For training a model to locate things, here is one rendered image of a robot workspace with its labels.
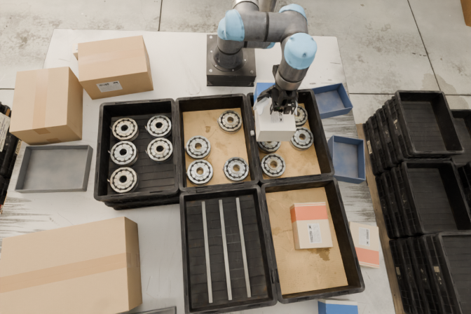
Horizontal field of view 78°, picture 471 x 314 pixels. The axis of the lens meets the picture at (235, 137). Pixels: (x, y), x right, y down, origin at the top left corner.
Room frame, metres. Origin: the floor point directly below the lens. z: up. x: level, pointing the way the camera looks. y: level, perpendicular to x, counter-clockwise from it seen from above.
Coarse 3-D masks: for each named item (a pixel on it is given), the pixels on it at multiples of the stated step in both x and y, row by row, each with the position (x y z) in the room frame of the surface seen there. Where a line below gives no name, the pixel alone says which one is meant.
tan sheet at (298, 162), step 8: (280, 144) 0.52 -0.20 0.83; (288, 144) 0.53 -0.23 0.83; (312, 144) 0.54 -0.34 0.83; (280, 152) 0.48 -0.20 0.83; (288, 152) 0.49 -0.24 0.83; (296, 152) 0.50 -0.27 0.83; (304, 152) 0.50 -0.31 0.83; (312, 152) 0.51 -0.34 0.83; (288, 160) 0.45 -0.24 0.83; (296, 160) 0.46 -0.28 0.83; (304, 160) 0.47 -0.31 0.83; (312, 160) 0.47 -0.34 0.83; (288, 168) 0.42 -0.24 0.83; (296, 168) 0.42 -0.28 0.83; (304, 168) 0.43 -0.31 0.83; (312, 168) 0.43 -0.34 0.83; (264, 176) 0.37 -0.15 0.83; (288, 176) 0.38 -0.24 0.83
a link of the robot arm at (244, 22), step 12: (240, 0) 0.64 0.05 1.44; (252, 0) 0.65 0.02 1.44; (228, 12) 0.58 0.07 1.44; (240, 12) 0.59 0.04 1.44; (252, 12) 0.60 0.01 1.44; (264, 12) 0.61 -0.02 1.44; (228, 24) 0.55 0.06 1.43; (240, 24) 0.56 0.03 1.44; (252, 24) 0.56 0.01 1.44; (264, 24) 0.57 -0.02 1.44; (228, 36) 0.54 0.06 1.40; (240, 36) 0.54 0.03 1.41; (252, 36) 0.55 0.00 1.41; (264, 36) 0.56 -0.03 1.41
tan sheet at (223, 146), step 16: (192, 112) 0.60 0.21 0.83; (208, 112) 0.62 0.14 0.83; (240, 112) 0.64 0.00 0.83; (192, 128) 0.52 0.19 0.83; (208, 128) 0.54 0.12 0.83; (240, 128) 0.56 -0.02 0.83; (224, 144) 0.48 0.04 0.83; (240, 144) 0.49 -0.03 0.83; (192, 160) 0.38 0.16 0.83; (208, 160) 0.39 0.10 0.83; (224, 160) 0.41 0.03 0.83; (224, 176) 0.34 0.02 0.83
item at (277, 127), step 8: (264, 80) 0.62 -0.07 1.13; (272, 80) 0.63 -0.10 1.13; (256, 88) 0.59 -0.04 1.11; (264, 88) 0.59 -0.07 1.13; (256, 96) 0.57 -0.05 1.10; (256, 112) 0.52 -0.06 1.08; (264, 112) 0.49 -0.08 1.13; (272, 112) 0.50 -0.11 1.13; (280, 112) 0.50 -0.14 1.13; (256, 120) 0.49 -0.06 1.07; (264, 120) 0.46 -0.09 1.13; (272, 120) 0.47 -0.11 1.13; (280, 120) 0.47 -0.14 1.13; (288, 120) 0.48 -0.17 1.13; (256, 128) 0.46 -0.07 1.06; (264, 128) 0.43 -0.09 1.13; (272, 128) 0.44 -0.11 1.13; (280, 128) 0.44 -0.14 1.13; (288, 128) 0.45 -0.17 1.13; (256, 136) 0.44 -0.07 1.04; (264, 136) 0.43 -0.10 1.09; (272, 136) 0.43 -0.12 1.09; (280, 136) 0.44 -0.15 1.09; (288, 136) 0.44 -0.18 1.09
